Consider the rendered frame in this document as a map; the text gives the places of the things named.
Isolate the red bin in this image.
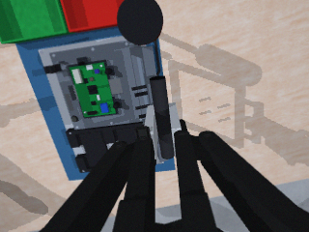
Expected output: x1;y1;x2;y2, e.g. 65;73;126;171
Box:
60;0;124;33

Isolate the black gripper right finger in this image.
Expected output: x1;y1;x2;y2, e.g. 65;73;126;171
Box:
169;102;309;232

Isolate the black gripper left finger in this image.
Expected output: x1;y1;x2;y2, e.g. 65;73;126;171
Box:
39;105;157;232

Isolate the green open bin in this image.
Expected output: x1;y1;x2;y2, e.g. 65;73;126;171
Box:
0;0;70;44

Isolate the green circuit board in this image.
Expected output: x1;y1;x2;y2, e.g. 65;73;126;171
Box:
70;62;116;117

